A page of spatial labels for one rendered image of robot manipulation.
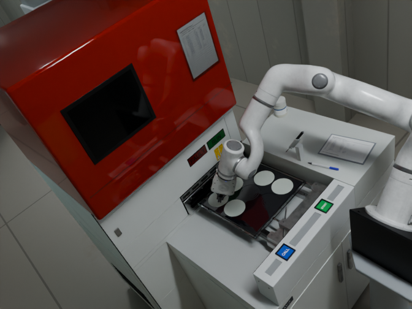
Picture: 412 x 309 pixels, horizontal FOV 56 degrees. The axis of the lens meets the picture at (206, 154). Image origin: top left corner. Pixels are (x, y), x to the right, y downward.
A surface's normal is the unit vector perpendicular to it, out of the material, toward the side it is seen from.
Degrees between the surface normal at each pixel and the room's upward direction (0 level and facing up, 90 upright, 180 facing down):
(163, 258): 90
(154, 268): 90
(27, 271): 0
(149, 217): 90
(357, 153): 0
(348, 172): 0
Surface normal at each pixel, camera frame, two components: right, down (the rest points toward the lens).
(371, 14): -0.71, 0.60
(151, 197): 0.68, 0.31
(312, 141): -0.28, -0.73
